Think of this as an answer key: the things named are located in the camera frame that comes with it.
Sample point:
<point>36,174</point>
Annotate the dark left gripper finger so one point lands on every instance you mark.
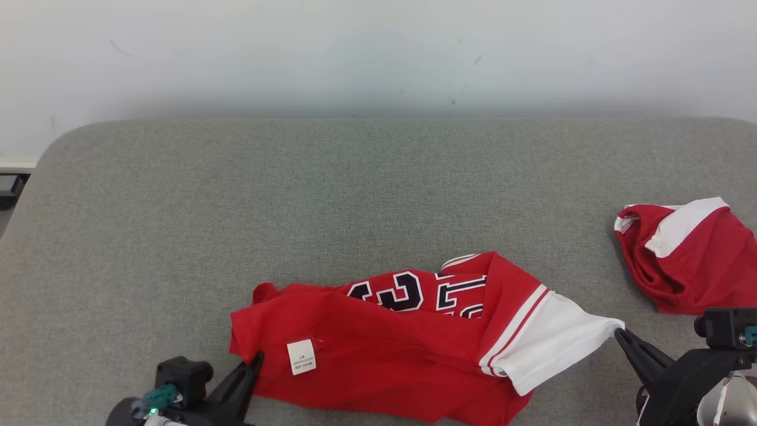
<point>239,381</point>

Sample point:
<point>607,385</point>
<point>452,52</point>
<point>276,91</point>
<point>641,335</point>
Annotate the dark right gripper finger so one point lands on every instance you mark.
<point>641,354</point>

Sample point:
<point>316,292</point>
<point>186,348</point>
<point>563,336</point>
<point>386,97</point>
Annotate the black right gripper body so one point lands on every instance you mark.
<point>692,378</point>

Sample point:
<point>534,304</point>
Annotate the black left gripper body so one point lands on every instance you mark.
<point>201,414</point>

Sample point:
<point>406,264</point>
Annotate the red shorts white stripe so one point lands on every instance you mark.
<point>704,272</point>

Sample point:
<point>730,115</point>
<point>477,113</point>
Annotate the red basketball jersey white trim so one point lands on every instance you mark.
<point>402,355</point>

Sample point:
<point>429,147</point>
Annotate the grey fabric sofa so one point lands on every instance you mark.
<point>295,207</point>

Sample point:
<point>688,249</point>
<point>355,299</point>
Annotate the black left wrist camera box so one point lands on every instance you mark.
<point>183,378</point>

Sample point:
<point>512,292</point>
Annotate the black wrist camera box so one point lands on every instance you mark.
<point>727,328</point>
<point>183,378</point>

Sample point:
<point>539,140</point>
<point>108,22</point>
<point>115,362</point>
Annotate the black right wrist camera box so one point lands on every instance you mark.
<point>727,328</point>

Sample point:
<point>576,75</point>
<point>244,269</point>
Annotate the black block under rail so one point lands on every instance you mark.
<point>10,189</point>

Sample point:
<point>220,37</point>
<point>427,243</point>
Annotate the white wall rail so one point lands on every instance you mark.
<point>16,164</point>

